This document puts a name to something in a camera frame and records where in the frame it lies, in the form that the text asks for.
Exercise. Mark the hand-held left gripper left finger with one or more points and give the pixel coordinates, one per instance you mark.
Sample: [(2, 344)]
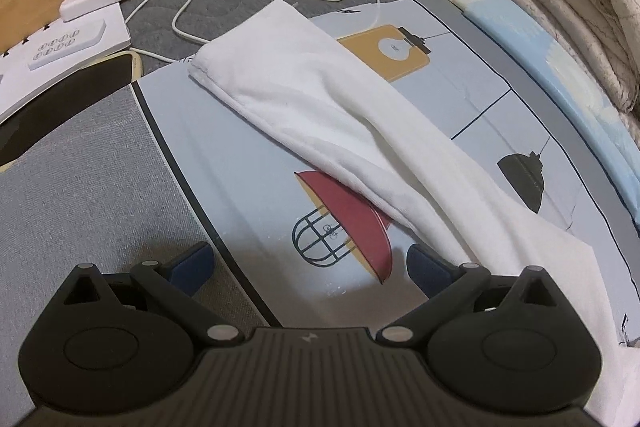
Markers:
[(192, 268)]

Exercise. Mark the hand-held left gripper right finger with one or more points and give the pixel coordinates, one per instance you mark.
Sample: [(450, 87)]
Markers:
[(425, 272)]

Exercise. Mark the white cotton garment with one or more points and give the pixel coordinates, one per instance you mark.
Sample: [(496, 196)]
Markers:
[(320, 107)]

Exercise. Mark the black tablet cream case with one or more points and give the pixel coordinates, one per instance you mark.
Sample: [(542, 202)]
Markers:
[(60, 102)]

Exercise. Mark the white button remote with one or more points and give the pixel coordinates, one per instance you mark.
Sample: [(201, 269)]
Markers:
[(67, 44)]

